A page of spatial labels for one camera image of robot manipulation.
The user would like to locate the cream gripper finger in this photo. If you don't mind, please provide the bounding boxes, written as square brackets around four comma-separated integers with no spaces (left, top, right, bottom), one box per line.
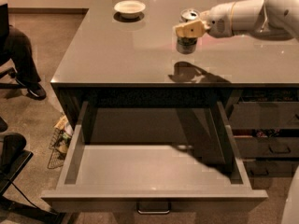
[174,20,209,37]

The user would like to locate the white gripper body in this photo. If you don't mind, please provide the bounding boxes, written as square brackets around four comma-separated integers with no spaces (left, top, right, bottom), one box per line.
[200,3,234,37]

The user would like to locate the silver 7up soda can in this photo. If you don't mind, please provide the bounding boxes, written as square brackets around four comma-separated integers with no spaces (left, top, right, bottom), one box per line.
[177,8,199,54]

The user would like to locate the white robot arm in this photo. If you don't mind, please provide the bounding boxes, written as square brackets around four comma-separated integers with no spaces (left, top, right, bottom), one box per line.
[174,0,299,40]

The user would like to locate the grey counter cabinet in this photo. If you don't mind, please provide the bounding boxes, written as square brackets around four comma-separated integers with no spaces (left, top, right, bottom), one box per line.
[51,0,299,121]

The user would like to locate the dark side drawer unit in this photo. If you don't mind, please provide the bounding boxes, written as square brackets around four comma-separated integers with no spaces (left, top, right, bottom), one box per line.
[225,89,299,177]

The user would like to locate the open grey top drawer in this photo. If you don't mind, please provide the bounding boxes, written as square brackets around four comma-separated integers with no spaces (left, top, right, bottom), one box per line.
[42,103,268,212]

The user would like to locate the white ceramic bowl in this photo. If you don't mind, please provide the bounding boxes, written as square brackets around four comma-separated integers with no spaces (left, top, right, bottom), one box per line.
[114,0,146,20]

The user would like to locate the seated person dark trousers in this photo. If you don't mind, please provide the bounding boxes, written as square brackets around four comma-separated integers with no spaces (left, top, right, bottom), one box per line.
[0,25,46,100]

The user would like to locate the black office chair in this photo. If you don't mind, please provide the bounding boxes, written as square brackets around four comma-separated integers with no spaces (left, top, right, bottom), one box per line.
[0,115,66,224]

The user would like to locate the wire waste basket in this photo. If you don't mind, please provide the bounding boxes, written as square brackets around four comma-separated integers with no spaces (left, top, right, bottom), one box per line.
[48,115,73,169]

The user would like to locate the metal drawer handle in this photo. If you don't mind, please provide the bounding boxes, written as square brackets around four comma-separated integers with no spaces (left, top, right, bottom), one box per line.
[136,202,171,215]

